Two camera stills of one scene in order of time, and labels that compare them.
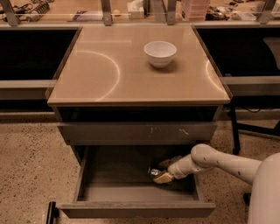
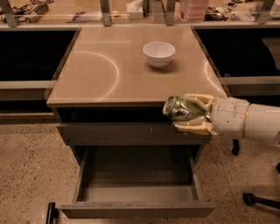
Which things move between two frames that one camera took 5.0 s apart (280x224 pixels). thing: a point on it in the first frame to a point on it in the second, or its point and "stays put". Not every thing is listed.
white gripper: (176, 170) to (229, 117)
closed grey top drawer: (136, 133) stays put
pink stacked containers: (194, 10) stays put
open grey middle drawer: (114, 181) stays put
